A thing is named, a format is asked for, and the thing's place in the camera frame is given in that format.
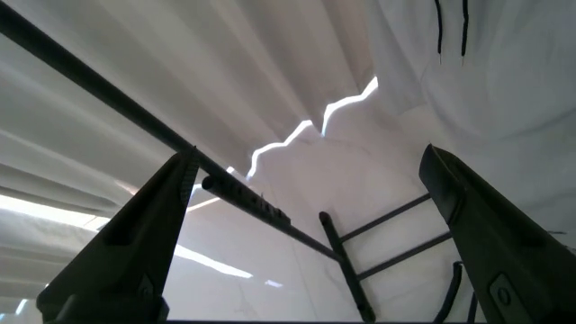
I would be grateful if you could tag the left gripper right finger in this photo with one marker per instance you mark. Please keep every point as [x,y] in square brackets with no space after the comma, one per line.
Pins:
[508,252]

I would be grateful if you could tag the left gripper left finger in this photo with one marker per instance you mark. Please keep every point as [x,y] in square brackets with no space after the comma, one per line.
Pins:
[130,256]

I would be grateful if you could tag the black clothes rack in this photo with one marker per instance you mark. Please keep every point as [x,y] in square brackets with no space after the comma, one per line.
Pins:
[112,99]

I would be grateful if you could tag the white curtain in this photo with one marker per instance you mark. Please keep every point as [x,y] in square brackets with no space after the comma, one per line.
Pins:
[225,58]
[36,256]

